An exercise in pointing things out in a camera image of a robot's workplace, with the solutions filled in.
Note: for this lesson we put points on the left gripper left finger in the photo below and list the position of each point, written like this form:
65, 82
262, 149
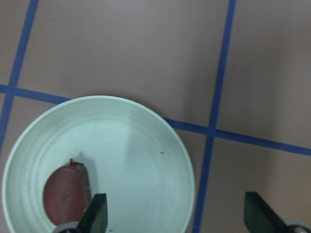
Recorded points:
95, 218

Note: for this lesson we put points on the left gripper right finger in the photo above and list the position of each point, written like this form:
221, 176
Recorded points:
259, 217

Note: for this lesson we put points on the brown bun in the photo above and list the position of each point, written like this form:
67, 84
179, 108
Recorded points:
66, 194

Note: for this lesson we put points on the light green plate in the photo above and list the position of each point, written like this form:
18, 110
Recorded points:
130, 152

